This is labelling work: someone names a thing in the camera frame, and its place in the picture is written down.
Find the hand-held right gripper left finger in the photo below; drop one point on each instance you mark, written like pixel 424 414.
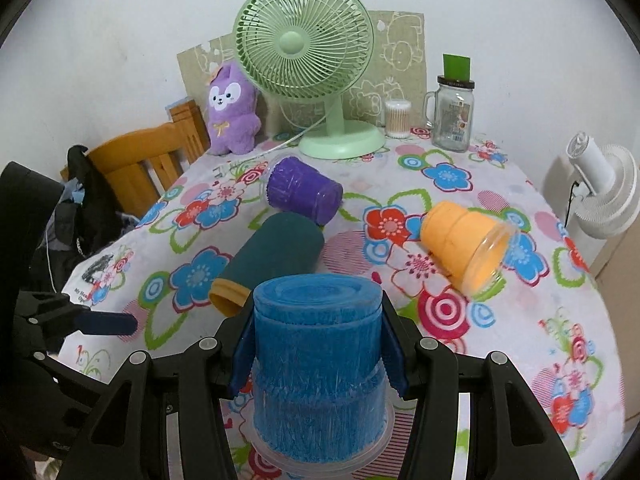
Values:
pixel 243 355

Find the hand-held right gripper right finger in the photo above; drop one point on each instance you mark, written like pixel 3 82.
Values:
pixel 395 360

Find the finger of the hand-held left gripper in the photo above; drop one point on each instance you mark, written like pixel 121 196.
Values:
pixel 60 376
pixel 105 325

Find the blue cup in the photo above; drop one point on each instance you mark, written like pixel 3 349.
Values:
pixel 315 360

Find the dark green cup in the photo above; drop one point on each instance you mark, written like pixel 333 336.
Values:
pixel 280 250

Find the orange cup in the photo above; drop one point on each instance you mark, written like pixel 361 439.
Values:
pixel 460 240

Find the purple cup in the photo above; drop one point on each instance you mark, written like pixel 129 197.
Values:
pixel 305 190

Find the black clothing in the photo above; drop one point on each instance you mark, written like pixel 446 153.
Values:
pixel 95 200

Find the floral tablecloth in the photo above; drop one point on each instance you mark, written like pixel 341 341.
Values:
pixel 500 340

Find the wooden chair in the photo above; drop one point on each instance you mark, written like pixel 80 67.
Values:
pixel 135 160
pixel 190 122

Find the purple plush toy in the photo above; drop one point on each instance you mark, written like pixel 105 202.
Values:
pixel 232 115

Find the cotton swab container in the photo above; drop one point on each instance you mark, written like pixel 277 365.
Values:
pixel 398 120

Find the glass jar mug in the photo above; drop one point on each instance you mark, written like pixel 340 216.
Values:
pixel 452 120

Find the white fan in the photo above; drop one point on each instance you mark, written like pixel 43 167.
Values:
pixel 607 195

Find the beige printed board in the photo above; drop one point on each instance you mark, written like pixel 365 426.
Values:
pixel 400 60

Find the green plastic tab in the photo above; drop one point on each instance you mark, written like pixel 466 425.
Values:
pixel 456 66

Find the green desk fan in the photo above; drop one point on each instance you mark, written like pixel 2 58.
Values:
pixel 300 42

